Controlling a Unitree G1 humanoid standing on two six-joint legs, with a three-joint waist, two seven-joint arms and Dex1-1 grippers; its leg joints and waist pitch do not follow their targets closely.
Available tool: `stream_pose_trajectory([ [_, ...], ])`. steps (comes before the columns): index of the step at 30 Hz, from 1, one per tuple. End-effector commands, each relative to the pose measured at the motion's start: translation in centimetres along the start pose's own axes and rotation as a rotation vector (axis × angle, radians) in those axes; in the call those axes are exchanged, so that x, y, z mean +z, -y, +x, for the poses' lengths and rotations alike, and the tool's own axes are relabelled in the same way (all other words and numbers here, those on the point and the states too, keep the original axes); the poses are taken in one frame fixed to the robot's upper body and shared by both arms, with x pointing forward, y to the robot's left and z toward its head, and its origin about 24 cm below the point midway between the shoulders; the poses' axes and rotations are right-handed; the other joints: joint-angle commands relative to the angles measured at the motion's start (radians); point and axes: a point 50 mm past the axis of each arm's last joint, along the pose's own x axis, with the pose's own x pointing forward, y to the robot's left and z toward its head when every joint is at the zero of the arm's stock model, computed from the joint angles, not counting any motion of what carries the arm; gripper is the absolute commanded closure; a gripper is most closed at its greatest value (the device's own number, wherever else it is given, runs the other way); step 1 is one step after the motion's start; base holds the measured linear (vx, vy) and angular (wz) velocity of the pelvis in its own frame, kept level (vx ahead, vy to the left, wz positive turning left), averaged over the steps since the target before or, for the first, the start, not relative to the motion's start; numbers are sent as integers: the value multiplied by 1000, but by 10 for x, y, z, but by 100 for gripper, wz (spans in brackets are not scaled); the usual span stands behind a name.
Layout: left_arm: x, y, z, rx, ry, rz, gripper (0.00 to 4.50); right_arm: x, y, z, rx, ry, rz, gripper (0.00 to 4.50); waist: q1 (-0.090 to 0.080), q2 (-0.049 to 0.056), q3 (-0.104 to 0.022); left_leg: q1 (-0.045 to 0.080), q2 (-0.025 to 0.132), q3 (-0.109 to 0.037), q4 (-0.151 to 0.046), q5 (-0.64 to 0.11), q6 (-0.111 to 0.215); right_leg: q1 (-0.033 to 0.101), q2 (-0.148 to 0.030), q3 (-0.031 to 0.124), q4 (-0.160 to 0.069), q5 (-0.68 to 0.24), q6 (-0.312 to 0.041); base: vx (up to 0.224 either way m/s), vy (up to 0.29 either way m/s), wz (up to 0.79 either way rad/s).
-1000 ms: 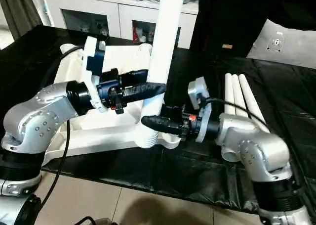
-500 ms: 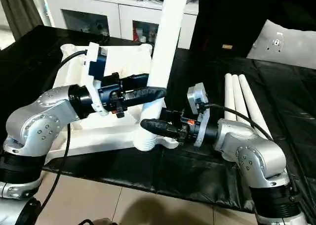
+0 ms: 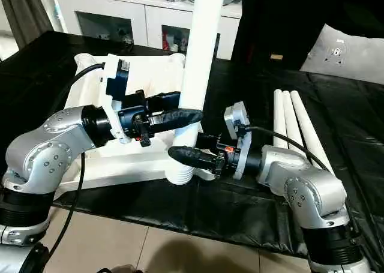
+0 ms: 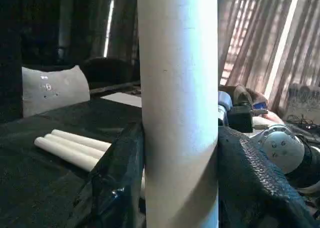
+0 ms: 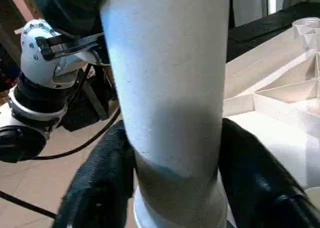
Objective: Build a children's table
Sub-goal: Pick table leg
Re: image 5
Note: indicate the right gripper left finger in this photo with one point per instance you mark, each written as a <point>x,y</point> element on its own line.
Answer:
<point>95,188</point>

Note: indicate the white plastic table leg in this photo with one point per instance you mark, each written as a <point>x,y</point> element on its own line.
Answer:
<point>170,87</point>

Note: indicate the white plastic table top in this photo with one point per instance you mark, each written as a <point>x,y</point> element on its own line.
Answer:
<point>280,102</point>

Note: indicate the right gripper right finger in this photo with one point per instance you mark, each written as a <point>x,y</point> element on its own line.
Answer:
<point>260,188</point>

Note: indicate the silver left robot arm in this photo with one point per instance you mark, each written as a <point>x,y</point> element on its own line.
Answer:
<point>45,62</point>

